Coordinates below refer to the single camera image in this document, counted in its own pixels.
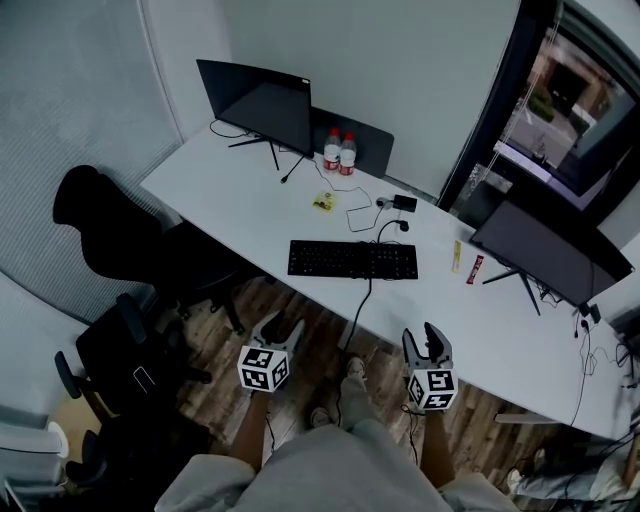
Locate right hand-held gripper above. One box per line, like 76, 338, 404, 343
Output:
401, 321, 460, 413

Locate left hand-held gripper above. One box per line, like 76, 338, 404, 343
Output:
236, 311, 307, 395

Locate black keyboard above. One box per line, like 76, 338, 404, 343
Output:
287, 239, 420, 282

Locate person's right forearm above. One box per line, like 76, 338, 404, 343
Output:
418, 409, 458, 490

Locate person's left forearm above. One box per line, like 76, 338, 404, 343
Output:
229, 389, 272, 472

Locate person's grey trouser leg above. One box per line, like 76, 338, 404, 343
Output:
337, 374, 372, 432

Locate red stick packet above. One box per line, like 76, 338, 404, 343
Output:
465, 254, 486, 286

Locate light wooden desk crossbar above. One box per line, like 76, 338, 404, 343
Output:
494, 412, 564, 427

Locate black smartphone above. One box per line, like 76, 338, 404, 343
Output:
133, 365, 157, 395

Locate person's grey sweatshirt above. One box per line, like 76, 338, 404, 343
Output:
154, 418, 522, 512

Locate black wide monitor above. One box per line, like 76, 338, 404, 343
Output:
468, 199, 635, 318

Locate black office chair with armrests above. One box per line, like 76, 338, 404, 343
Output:
53, 292, 214, 416

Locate red-capped water bottle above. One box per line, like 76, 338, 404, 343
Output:
338, 131, 359, 177
323, 128, 343, 172

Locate black low office chair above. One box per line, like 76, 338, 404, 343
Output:
37, 414, 221, 512

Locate black high-back office chair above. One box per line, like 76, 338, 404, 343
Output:
52, 164, 276, 336

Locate dark grey desk partition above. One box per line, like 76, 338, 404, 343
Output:
310, 106, 395, 180

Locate black monitor with sticker corner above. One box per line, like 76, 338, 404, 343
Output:
195, 58, 315, 172

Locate white rolled sheet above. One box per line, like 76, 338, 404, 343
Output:
0, 421, 70, 484

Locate white roller blind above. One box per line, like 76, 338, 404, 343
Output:
227, 0, 524, 199

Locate black-framed window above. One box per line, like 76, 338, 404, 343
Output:
438, 0, 640, 232

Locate black plug with cable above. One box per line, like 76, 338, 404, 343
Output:
376, 219, 411, 245

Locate thin black adapter cable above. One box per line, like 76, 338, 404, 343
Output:
314, 159, 396, 234

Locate long black desk cable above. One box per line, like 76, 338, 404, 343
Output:
569, 319, 595, 427

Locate loose black monitor cable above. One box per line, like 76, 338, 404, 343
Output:
280, 154, 308, 186

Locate tangled black cables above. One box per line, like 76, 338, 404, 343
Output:
584, 339, 640, 382

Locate looped black monitor cable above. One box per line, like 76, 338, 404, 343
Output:
208, 118, 252, 139

